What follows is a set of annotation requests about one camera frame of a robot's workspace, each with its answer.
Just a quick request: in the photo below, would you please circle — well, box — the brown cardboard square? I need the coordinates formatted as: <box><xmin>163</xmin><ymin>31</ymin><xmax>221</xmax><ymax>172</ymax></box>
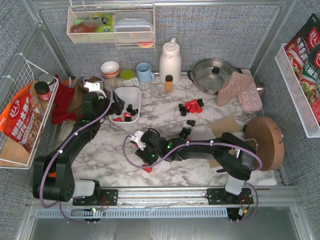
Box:
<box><xmin>209</xmin><ymin>115</ymin><xmax>242</xmax><ymax>138</ymax></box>

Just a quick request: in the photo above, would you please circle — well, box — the pink striped cloth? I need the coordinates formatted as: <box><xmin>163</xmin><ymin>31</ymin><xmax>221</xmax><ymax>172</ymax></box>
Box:
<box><xmin>216</xmin><ymin>71</ymin><xmax>254</xmax><ymax>106</ymax></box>

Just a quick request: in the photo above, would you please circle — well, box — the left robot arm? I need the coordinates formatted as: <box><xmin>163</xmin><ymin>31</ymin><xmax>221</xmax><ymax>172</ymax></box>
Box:
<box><xmin>32</xmin><ymin>91</ymin><xmax>125</xmax><ymax>202</ymax></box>

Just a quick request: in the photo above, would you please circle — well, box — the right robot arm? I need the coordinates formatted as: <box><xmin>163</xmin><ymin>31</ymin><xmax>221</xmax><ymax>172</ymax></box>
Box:
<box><xmin>129</xmin><ymin>129</ymin><xmax>262</xmax><ymax>196</ymax></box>

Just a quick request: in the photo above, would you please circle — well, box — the white rectangular storage basket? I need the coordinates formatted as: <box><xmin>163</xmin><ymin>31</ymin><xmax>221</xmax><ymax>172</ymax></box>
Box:
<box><xmin>109</xmin><ymin>87</ymin><xmax>142</xmax><ymax>128</ymax></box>

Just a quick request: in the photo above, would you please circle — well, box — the red coffee capsule cluster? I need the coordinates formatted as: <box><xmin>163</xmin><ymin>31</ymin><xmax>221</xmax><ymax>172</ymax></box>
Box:
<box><xmin>185</xmin><ymin>99</ymin><xmax>203</xmax><ymax>114</ymax></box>

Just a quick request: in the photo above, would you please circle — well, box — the green lidded white cup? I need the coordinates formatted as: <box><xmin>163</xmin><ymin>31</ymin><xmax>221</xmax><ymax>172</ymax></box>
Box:
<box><xmin>120</xmin><ymin>69</ymin><xmax>139</xmax><ymax>87</ymax></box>

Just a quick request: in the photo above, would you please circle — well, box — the white orange striped bowl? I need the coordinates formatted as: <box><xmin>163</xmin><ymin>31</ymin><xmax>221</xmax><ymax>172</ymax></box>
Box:
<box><xmin>100</xmin><ymin>61</ymin><xmax>120</xmax><ymax>78</ymax></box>

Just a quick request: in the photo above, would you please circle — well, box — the brown cloth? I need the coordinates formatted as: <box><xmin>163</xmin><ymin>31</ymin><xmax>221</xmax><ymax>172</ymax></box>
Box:
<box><xmin>66</xmin><ymin>75</ymin><xmax>113</xmax><ymax>117</ymax></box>

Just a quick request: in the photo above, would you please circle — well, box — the blue mug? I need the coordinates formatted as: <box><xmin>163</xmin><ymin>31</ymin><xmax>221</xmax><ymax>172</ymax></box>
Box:
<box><xmin>136</xmin><ymin>62</ymin><xmax>155</xmax><ymax>83</ymax></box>

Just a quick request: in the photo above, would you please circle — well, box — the red cloth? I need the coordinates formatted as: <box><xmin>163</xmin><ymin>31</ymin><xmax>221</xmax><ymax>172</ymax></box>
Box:
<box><xmin>51</xmin><ymin>83</ymin><xmax>78</xmax><ymax>125</ymax></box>

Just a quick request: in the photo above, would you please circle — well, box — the orange spice bottle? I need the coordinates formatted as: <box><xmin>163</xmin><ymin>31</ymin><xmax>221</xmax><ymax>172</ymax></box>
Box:
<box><xmin>164</xmin><ymin>75</ymin><xmax>173</xmax><ymax>92</ymax></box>

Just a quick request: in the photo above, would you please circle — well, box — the brown cardboard sheet right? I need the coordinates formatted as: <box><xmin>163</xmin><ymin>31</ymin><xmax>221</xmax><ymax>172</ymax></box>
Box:
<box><xmin>207</xmin><ymin>159</ymin><xmax>221</xmax><ymax>168</ymax></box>

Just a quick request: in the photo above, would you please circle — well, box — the pink yellow sponge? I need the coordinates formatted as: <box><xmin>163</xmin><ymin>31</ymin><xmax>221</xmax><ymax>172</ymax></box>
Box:
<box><xmin>137</xmin><ymin>41</ymin><xmax>154</xmax><ymax>49</ymax></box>

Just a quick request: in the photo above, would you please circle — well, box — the white thermos jug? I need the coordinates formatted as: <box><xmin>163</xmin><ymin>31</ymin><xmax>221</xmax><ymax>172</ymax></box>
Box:
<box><xmin>159</xmin><ymin>38</ymin><xmax>182</xmax><ymax>85</ymax></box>

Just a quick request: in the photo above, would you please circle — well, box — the dark lid glass jar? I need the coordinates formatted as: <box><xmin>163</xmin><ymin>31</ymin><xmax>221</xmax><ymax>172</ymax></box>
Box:
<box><xmin>34</xmin><ymin>81</ymin><xmax>52</xmax><ymax>102</ymax></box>

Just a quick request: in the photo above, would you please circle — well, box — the silver lid glass jar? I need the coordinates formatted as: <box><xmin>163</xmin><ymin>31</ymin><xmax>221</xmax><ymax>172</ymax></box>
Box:
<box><xmin>39</xmin><ymin>73</ymin><xmax>56</xmax><ymax>92</ymax></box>

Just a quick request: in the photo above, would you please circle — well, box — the green labelled packet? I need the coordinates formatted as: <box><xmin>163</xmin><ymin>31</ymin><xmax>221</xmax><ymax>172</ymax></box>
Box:
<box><xmin>90</xmin><ymin>13</ymin><xmax>114</xmax><ymax>33</ymax></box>

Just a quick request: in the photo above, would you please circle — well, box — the clear plastic container stack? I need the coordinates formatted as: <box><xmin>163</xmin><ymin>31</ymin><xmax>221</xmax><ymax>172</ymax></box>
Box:
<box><xmin>113</xmin><ymin>11</ymin><xmax>154</xmax><ymax>43</ymax></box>

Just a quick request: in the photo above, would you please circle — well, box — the orange liquid bottle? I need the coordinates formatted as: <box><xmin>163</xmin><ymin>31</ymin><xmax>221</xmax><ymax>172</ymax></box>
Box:
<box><xmin>70</xmin><ymin>19</ymin><xmax>102</xmax><ymax>33</ymax></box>

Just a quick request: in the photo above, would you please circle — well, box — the steel pot with glass lid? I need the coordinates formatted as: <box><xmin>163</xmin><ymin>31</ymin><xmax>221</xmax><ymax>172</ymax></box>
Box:
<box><xmin>187</xmin><ymin>58</ymin><xmax>243</xmax><ymax>96</ymax></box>

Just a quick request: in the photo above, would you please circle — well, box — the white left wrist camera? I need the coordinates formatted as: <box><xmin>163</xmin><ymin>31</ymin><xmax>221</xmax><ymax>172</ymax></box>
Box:
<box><xmin>83</xmin><ymin>81</ymin><xmax>107</xmax><ymax>99</ymax></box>

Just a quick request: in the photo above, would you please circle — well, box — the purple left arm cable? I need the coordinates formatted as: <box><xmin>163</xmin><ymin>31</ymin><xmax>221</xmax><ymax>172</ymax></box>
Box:
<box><xmin>39</xmin><ymin>74</ymin><xmax>118</xmax><ymax>225</ymax></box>

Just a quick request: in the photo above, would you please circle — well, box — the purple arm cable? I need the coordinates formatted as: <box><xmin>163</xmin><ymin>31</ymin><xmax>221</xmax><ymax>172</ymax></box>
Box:
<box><xmin>39</xmin><ymin>74</ymin><xmax>118</xmax><ymax>225</ymax></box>
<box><xmin>122</xmin><ymin>134</ymin><xmax>264</xmax><ymax>223</ymax></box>

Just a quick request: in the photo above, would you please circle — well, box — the purple spatula handle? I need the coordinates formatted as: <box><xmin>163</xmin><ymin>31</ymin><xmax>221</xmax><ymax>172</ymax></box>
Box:
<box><xmin>216</xmin><ymin>168</ymin><xmax>226</xmax><ymax>173</ymax></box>

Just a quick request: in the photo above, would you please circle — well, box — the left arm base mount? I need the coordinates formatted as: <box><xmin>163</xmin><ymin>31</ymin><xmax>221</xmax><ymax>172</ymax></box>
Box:
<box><xmin>72</xmin><ymin>189</ymin><xmax>119</xmax><ymax>207</ymax></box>

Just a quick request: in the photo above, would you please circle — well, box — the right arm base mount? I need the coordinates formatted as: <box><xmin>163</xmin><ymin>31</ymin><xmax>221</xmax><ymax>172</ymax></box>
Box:
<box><xmin>204</xmin><ymin>187</ymin><xmax>254</xmax><ymax>205</ymax></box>

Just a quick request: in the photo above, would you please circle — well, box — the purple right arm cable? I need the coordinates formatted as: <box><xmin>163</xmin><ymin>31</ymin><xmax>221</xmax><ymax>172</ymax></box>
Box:
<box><xmin>122</xmin><ymin>134</ymin><xmax>264</xmax><ymax>223</ymax></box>

